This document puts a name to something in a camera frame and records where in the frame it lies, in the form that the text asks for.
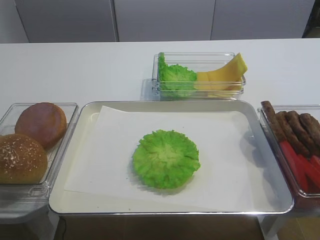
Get clear lettuce cheese container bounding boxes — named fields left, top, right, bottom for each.
left=151, top=52, right=246, bottom=101

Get yellow cheese slices flat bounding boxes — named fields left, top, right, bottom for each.
left=194, top=77, right=243, bottom=98

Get yellow cheese slice upright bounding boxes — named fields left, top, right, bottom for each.
left=196, top=52, right=248, bottom=82

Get green lettuce leaf on tray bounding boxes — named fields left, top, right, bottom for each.
left=132, top=129, right=201, bottom=190

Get green lettuce in container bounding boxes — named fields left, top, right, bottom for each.
left=158, top=52, right=197, bottom=98

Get silver metal tray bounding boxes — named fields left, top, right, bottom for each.
left=49, top=100, right=294, bottom=215

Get white parchment paper sheet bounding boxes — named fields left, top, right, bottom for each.
left=65, top=106, right=286, bottom=212

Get plain brown bun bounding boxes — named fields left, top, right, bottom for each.
left=14, top=102, right=67, bottom=150

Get clear left bun container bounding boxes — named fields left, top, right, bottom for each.
left=0, top=102, right=79, bottom=202

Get clear right meat container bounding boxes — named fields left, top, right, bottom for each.
left=258, top=104, right=320, bottom=200

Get brown meat patties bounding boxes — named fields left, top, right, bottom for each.
left=261, top=101, right=320, bottom=158

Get sesame top bun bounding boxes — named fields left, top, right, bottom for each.
left=0, top=133, right=48, bottom=184

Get red tomato slices in container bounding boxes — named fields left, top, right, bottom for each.
left=280, top=141, right=320, bottom=194

